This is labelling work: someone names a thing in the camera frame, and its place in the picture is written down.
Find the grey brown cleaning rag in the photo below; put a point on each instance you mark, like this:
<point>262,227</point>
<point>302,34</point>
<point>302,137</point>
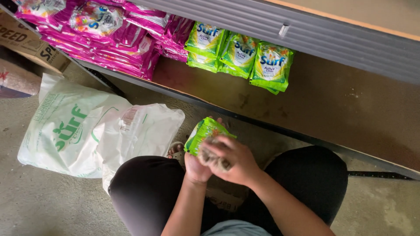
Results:
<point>213,160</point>

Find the grey metal shelf rack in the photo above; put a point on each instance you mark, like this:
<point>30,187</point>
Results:
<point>328,108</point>

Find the clear shelf label clip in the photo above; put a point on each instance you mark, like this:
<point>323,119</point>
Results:
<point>284,30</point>

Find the person's black trousers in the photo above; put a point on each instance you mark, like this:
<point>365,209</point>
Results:
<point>147,193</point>

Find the flat cardboard piece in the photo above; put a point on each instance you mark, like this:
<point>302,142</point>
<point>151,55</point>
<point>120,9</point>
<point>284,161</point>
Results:
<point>226,198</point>

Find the person's right hand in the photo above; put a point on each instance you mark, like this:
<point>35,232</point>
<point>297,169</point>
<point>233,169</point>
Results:
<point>241,164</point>

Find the person's light blue shirt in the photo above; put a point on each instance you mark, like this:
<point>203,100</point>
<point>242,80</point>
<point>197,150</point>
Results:
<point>234,228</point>

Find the person's right fingers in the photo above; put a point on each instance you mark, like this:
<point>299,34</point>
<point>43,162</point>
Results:
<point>218,146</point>

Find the person's left hand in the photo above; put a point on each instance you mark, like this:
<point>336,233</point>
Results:
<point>195,170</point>

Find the brown cardboard box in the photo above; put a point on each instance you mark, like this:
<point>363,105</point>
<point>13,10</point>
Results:
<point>29,42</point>

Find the stacks of green packets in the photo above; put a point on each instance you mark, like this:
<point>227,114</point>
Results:
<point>270,67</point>

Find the person's left fingers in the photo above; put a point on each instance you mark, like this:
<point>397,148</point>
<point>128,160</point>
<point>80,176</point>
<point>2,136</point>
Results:
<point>219,121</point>

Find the pile of pink packets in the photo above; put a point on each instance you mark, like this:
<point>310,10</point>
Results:
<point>108,36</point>

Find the green detergent sachet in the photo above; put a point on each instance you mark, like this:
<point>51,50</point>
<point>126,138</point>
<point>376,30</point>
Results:
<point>205,131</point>

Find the white plastic bag green print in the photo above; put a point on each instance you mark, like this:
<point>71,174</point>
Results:
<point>82,134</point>

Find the person's foot in beige sandal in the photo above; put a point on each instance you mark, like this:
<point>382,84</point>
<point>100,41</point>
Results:
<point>176,151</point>

